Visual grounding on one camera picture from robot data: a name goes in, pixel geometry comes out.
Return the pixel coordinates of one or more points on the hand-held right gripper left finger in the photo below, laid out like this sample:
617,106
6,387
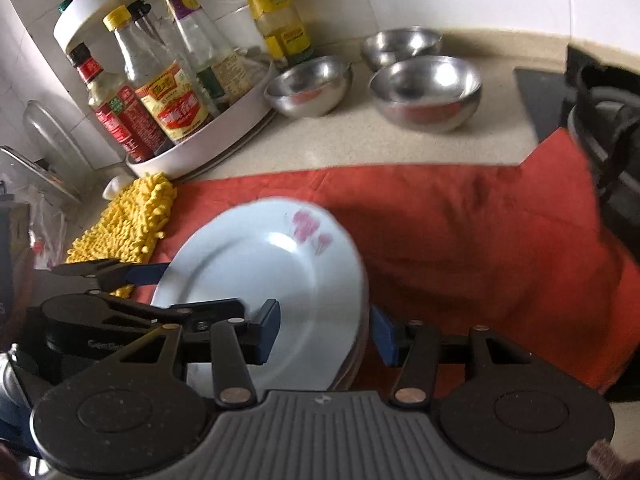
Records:
267,330

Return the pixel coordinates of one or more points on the red cloth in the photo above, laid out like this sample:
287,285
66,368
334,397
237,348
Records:
475,240

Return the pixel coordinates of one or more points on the red-label soy sauce bottle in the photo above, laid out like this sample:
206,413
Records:
125,120

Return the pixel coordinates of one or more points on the clear black-cap bottle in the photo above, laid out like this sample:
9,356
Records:
142,15

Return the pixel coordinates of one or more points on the wide shallow steel bowl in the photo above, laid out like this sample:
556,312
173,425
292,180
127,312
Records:
310,85

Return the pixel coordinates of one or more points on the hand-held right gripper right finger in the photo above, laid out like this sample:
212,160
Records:
382,335

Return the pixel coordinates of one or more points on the small steel bowl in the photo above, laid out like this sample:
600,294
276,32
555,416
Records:
400,45

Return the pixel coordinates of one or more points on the glass pot lid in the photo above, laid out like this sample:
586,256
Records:
50,145

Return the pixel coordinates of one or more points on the green yellow-label sauce bottle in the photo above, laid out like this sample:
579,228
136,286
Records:
275,15

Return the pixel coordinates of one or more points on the yellow chenille mat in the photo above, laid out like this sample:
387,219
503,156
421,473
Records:
130,225

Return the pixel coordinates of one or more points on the purple-label clear bottle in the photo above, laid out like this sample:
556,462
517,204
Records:
200,25

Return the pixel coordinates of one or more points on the yellow-cap vinegar bottle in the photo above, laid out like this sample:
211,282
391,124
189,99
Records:
170,105

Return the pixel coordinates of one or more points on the green-cap spice bottle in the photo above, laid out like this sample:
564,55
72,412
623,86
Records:
63,6

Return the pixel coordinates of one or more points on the small white pink-flower plate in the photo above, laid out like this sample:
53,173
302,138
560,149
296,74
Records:
250,270

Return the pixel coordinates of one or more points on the scalloped white pink-flower plate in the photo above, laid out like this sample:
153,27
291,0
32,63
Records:
362,347

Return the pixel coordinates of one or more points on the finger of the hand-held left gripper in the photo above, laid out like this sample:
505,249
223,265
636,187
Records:
200,307
145,272

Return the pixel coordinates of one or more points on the clear plastic bag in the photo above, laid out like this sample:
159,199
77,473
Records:
45,235

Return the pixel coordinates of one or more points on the white two-tier spice rack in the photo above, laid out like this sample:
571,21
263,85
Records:
210,135

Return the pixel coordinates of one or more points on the deep steel bowl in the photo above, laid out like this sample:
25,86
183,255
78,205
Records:
425,90

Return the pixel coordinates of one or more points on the garlic bulb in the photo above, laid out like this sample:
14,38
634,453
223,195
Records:
116,187

